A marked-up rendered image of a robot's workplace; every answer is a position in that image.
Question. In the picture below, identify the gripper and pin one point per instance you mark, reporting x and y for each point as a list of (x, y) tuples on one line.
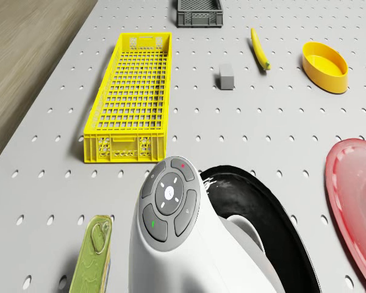
[(247, 229)]

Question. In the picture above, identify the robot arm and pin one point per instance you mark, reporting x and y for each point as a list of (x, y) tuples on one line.
[(186, 259)]

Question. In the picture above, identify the black plate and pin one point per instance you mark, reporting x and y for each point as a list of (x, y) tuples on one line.
[(262, 207)]

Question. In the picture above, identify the red plate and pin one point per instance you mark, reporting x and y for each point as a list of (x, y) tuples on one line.
[(357, 198)]

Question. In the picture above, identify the yellow basket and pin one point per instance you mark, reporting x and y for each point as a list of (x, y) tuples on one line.
[(122, 152)]

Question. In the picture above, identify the grey cube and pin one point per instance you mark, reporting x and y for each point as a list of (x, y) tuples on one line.
[(226, 79)]

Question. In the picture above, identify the flat-sided can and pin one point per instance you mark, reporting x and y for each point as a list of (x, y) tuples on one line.
[(90, 262)]

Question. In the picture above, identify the yellow bowl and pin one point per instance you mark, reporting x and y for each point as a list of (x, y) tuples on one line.
[(323, 79)]

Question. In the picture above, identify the banana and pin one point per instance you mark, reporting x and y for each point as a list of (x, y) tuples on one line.
[(260, 52)]

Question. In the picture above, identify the dark grey basket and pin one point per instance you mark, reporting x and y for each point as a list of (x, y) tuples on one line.
[(198, 19)]

